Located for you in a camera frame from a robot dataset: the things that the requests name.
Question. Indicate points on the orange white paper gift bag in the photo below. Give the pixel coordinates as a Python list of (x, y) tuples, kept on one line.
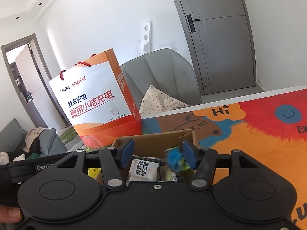
[(95, 98)]

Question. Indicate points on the colourful cat table mat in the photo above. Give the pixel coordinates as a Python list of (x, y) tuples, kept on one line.
[(269, 126)]

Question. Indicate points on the clear plastic food container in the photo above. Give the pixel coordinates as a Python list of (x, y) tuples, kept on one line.
[(87, 144)]

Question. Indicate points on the white foam packaging piece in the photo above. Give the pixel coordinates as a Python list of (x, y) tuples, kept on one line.
[(145, 44)]

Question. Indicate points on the polka dot cushion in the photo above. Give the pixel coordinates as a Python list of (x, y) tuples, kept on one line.
[(155, 101)]

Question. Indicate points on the person's left hand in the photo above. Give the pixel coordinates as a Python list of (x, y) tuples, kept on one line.
[(10, 214)]

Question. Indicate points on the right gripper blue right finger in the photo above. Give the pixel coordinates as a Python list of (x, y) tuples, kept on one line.
[(192, 154)]

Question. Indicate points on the black sesame cake pack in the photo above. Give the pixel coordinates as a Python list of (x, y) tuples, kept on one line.
[(143, 171)]

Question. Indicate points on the grey door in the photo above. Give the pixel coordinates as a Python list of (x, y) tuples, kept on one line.
[(221, 48)]

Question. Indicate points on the blue candy wrapper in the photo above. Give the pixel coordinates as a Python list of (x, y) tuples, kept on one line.
[(176, 160)]

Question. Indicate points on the grey sofa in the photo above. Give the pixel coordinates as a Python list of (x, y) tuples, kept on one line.
[(18, 144)]

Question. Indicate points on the black door handle lock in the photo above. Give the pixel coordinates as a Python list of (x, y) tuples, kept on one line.
[(191, 22)]

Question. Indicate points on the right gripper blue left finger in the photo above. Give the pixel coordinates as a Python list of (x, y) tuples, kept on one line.
[(124, 153)]

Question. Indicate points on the brown cardboard box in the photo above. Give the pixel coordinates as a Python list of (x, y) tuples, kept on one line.
[(154, 145)]

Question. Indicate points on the grey upholstered chair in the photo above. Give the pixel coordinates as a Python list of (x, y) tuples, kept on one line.
[(166, 70)]

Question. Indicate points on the open interior door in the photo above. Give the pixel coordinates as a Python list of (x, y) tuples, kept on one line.
[(30, 77)]

